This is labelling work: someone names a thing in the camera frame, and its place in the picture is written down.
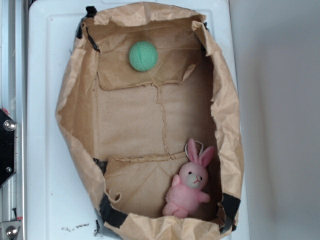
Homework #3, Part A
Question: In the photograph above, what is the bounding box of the silver corner bracket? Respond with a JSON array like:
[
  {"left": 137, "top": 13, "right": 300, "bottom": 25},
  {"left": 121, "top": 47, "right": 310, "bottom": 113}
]
[{"left": 0, "top": 220, "right": 21, "bottom": 240}]

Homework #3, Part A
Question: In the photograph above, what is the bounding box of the black metal bracket plate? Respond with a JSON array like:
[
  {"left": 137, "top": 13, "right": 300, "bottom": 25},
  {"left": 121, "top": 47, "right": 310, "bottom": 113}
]
[{"left": 0, "top": 109, "right": 17, "bottom": 188}]

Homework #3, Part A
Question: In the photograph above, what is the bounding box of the aluminium frame rail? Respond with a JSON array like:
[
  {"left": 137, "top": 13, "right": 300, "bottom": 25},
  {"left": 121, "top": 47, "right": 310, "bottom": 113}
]
[{"left": 0, "top": 0, "right": 29, "bottom": 240}]

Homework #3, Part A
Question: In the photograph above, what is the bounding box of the green textured ball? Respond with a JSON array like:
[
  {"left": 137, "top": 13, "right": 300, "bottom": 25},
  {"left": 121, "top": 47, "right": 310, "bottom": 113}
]
[{"left": 128, "top": 41, "right": 158, "bottom": 72}]

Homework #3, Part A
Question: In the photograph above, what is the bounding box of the pink plush bunny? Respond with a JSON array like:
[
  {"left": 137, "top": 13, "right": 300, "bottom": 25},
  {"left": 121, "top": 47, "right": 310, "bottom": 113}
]
[{"left": 162, "top": 138, "right": 215, "bottom": 219}]

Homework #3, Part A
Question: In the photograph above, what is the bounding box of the brown paper bag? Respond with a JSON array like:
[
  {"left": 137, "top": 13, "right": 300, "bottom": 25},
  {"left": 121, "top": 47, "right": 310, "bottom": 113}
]
[{"left": 56, "top": 2, "right": 244, "bottom": 240}]

